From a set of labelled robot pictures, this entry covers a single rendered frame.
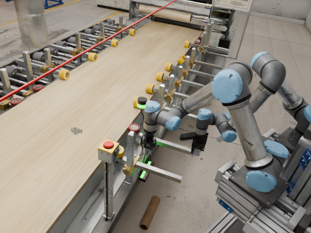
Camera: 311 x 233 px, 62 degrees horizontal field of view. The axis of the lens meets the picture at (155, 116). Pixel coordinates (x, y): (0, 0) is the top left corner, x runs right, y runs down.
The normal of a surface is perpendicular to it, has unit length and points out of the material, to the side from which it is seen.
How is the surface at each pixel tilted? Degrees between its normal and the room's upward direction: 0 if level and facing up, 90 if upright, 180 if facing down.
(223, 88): 84
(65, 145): 0
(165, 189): 0
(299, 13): 90
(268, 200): 0
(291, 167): 90
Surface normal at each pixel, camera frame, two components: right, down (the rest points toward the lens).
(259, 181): -0.51, 0.54
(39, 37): 0.62, 0.50
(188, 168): 0.10, -0.81
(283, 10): -0.30, 0.52
